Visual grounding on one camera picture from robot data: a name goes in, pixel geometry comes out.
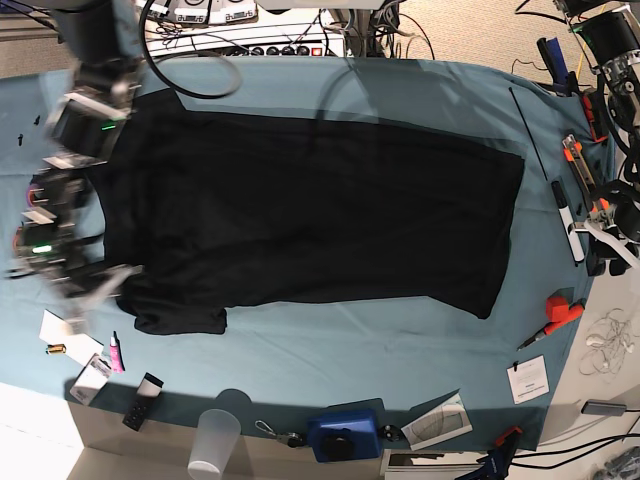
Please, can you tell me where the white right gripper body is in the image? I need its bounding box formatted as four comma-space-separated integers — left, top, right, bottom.
52, 264, 143, 333

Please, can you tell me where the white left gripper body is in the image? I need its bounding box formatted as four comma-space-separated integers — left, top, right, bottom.
567, 202, 639, 265

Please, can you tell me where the black printed t-shirt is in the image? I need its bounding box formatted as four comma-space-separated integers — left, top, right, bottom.
88, 91, 525, 335

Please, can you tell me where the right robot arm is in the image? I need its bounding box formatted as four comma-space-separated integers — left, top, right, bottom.
10, 1, 142, 334

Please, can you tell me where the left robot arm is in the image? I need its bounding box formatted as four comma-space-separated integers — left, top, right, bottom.
556, 1, 639, 276

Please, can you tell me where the white black marker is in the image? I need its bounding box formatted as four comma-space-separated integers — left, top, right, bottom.
551, 180, 585, 264

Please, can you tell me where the white paper sheet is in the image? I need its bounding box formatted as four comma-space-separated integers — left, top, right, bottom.
39, 310, 104, 366

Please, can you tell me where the small brass battery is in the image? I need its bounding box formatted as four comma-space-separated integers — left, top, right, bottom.
45, 344, 67, 355

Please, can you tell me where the pink glue tube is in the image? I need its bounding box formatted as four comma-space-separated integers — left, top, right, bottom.
109, 331, 125, 374

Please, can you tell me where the white packaged card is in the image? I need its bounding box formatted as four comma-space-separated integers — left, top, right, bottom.
69, 354, 113, 406

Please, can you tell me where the orange black utility knife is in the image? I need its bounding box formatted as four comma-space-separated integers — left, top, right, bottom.
562, 134, 609, 212

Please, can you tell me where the orange plastic block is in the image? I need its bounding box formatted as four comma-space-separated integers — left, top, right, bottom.
545, 287, 586, 329

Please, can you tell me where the purple tape roll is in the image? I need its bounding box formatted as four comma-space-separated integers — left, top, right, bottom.
26, 184, 43, 208

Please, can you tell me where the black white remote control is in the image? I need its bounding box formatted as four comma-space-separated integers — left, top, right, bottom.
122, 373, 164, 431

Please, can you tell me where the red black tool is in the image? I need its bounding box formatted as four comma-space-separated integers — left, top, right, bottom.
581, 88, 609, 143

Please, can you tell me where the black zip tie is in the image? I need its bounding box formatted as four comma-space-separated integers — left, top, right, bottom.
508, 87, 549, 183

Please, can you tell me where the white printed card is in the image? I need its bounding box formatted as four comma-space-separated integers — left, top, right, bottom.
507, 355, 550, 405

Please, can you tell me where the clear plastic cup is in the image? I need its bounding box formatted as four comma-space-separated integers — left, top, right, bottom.
187, 409, 241, 480

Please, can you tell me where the metal carabiner clip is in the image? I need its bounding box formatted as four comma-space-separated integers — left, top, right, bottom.
254, 420, 308, 449

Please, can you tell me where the teal table cloth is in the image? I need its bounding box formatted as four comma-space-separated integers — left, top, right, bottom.
0, 57, 621, 451

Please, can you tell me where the blue box device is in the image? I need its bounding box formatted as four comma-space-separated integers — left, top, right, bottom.
306, 409, 382, 463

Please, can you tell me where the white power strip red light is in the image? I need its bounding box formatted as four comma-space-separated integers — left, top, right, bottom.
145, 23, 347, 57

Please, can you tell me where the white tangled cable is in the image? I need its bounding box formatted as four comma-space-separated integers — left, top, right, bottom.
578, 307, 636, 384

